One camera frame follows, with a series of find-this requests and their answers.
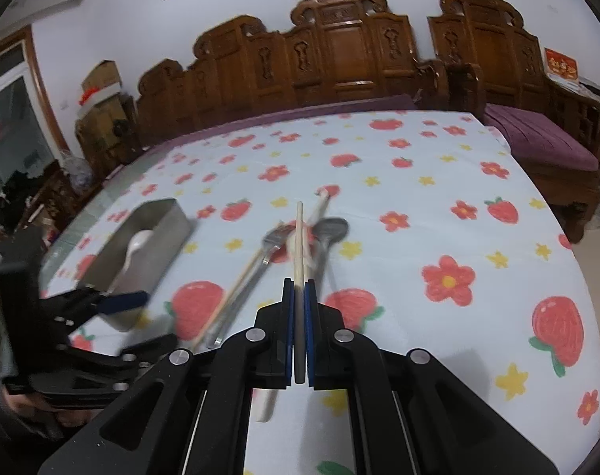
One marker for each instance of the large cardboard box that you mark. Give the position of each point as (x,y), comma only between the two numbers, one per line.
(104,128)

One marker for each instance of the rectangular metal tray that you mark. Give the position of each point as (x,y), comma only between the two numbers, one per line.
(166,237)

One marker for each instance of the red gift box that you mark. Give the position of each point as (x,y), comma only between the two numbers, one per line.
(560,63)

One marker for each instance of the wooden side table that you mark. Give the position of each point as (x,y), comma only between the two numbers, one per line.
(597,118)

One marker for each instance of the printed plastic bag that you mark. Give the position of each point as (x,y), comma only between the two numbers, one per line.
(77,170)

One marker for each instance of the wooden chopstick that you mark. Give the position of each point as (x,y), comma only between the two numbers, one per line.
(230,302)
(300,237)

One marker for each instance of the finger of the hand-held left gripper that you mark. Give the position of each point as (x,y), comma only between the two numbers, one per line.
(124,302)
(132,349)

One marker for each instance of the carved wooden armchair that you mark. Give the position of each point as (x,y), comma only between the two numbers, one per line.
(478,44)

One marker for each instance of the wooden chair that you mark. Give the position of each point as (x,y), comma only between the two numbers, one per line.
(52,198)

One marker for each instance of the small cardboard box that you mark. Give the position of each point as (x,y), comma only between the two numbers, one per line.
(101,76)

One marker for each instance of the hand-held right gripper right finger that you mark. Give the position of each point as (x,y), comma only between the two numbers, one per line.
(310,316)

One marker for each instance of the red decoration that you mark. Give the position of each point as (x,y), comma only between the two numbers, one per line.
(89,95)

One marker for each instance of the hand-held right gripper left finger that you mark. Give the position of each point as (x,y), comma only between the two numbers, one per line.
(289,316)

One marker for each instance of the carved wooden sofa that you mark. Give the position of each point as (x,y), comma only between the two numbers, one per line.
(344,49)

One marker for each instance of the metal fork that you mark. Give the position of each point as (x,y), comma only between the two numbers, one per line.
(253,282)

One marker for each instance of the wooden door frame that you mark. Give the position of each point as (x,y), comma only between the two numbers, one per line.
(42,89)

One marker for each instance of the purple armchair cushion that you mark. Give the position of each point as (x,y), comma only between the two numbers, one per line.
(537,138)

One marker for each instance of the person's left hand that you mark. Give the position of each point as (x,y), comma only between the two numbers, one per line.
(30,402)

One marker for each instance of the metal spoon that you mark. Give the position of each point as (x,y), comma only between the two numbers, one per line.
(332,227)

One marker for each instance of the strawberry flower print tablecloth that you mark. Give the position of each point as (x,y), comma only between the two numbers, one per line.
(428,198)

